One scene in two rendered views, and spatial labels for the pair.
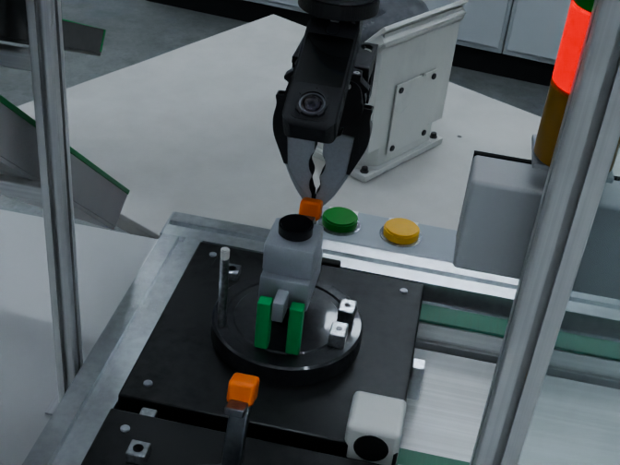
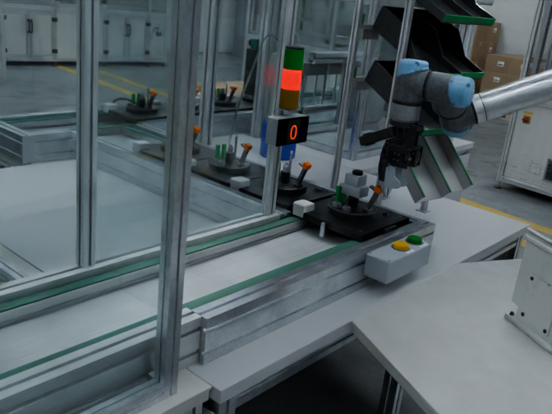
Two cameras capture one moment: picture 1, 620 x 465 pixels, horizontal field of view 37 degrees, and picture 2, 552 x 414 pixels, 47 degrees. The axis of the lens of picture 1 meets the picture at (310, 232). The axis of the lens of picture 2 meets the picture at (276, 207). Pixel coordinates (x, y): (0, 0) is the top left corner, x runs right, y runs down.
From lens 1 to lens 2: 2.10 m
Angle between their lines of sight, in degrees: 103
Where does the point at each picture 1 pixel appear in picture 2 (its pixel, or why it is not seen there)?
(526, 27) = not seen: outside the picture
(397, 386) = (316, 215)
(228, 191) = (499, 283)
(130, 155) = not seen: hidden behind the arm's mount
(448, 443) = (301, 238)
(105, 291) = not seen: hidden behind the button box
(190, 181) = (511, 279)
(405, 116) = (533, 301)
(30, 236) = (469, 244)
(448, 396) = (319, 245)
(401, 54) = (537, 255)
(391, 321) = (346, 224)
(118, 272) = (439, 250)
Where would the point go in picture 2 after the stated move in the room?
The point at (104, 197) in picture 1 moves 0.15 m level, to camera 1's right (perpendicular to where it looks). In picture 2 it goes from (413, 186) to (393, 196)
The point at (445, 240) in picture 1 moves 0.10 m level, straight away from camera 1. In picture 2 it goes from (392, 253) to (427, 268)
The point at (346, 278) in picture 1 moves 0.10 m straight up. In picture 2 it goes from (374, 227) to (379, 191)
